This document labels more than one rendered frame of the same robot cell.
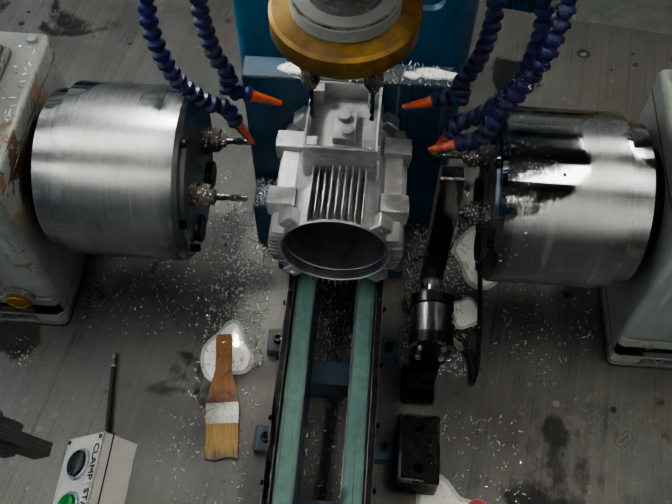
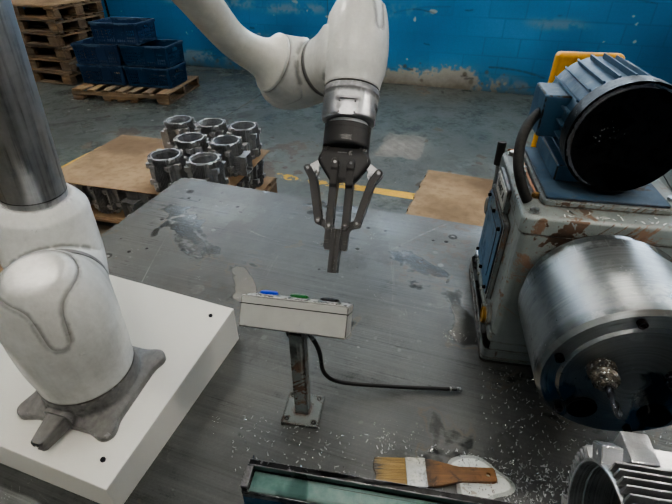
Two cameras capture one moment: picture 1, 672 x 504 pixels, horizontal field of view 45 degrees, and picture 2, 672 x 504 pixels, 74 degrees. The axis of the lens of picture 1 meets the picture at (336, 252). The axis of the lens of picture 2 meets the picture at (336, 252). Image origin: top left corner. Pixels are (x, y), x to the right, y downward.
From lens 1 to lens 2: 0.61 m
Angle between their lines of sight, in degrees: 63
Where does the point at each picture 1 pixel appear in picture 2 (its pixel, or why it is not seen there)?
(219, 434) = (396, 469)
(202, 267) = (565, 457)
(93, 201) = (550, 283)
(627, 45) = not seen: outside the picture
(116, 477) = (316, 322)
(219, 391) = (436, 469)
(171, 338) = (483, 431)
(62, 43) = not seen: outside the picture
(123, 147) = (608, 279)
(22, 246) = (508, 277)
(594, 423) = not seen: outside the picture
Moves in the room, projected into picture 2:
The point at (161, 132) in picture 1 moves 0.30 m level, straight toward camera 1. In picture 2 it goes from (641, 299) to (421, 338)
